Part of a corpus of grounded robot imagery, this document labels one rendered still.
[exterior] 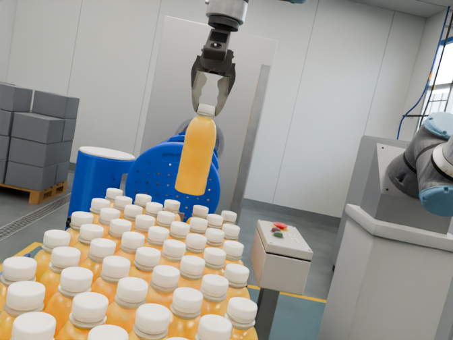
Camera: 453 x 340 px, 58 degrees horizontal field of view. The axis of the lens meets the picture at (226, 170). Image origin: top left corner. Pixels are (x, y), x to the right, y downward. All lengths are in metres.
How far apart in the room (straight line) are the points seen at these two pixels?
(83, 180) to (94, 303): 1.64
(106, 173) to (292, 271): 1.35
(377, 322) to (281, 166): 5.11
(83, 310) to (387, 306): 1.22
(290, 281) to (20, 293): 0.57
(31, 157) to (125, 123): 2.13
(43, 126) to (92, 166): 2.72
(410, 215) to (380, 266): 0.21
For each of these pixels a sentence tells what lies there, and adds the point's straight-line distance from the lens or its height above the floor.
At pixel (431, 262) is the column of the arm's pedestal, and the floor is 1.01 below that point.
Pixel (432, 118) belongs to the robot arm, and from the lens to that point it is 1.46.
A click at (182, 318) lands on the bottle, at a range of 0.56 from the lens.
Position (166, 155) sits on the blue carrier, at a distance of 1.23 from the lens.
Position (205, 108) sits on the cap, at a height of 1.35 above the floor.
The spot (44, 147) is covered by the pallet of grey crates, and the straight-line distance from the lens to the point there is 4.80.
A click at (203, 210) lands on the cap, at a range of 1.03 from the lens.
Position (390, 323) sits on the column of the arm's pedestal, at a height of 0.77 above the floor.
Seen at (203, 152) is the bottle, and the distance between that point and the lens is 0.93.
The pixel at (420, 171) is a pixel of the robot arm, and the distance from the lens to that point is 1.39.
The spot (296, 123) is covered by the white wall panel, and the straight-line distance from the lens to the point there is 6.52.
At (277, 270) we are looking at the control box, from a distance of 0.91.
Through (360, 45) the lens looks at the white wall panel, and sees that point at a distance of 6.83.
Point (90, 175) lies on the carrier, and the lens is 2.10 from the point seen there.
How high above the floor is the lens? 1.34
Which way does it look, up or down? 7 degrees down
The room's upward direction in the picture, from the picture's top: 12 degrees clockwise
